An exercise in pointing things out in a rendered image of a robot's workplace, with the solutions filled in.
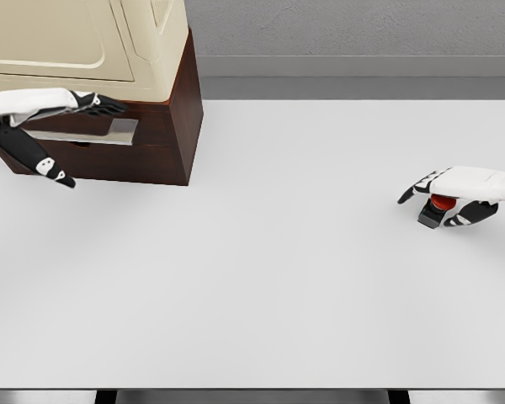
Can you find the red button switch black base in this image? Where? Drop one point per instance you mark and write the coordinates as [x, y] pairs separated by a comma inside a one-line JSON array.
[[429, 216]]

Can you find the dark brown wooden cabinet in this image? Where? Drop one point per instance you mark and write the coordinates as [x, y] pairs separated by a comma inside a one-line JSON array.
[[185, 109]]

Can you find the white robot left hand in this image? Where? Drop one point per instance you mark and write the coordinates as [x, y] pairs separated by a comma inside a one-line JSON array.
[[33, 103]]

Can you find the brown drawer with notch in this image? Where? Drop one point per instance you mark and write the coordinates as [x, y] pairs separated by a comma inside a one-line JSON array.
[[122, 157]]

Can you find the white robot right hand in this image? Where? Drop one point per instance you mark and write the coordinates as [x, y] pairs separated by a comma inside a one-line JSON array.
[[467, 182]]

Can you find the beige plastic appliance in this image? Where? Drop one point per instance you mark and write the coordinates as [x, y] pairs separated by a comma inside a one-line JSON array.
[[67, 38]]

